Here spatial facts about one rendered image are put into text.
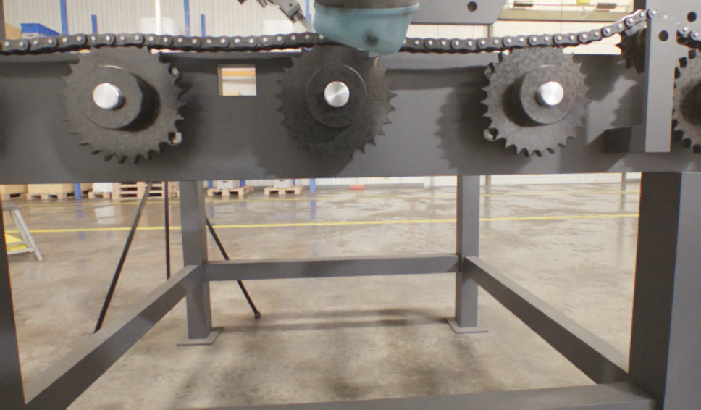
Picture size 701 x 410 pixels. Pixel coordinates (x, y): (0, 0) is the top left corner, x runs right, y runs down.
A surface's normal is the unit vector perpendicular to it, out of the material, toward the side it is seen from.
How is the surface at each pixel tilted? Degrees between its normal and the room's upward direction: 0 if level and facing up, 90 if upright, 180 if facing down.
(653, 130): 90
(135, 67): 90
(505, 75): 90
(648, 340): 90
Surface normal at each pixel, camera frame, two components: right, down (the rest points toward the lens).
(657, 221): -1.00, 0.02
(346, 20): -0.29, 0.29
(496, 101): 0.06, 0.09
